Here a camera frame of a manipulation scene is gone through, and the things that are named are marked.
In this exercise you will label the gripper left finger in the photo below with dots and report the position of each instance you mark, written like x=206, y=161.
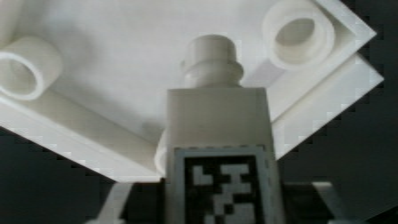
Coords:
x=108, y=216

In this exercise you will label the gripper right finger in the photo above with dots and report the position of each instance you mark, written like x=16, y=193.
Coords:
x=332, y=202

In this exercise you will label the white table leg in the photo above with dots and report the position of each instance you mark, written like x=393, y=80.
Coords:
x=215, y=152

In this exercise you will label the white square table top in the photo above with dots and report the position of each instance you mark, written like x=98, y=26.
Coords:
x=90, y=62

